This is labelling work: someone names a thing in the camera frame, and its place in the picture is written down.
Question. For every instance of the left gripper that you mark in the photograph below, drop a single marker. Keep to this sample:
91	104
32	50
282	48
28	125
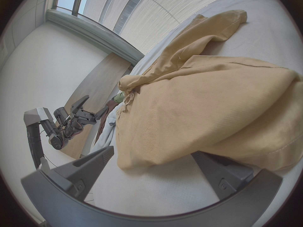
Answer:
85	118

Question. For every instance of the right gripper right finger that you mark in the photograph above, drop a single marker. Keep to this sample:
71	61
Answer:
227	178

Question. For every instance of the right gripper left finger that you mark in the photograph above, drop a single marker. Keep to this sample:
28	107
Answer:
78	176

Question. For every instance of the tan shorts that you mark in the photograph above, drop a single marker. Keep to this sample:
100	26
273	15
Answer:
201	103

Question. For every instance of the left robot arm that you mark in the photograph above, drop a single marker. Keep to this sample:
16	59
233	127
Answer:
37	116

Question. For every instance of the bed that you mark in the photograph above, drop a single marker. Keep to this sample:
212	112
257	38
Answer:
260	32

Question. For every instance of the brown garment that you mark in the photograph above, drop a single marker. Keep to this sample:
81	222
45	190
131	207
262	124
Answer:
105	119

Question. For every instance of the green garment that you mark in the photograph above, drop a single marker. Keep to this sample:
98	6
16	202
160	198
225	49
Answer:
118	98

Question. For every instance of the pale grey garment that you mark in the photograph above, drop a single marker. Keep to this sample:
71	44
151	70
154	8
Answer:
106	136

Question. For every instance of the grey-green curtain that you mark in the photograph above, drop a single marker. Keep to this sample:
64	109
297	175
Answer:
94	35

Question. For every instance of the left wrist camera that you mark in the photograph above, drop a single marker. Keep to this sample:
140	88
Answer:
59	113

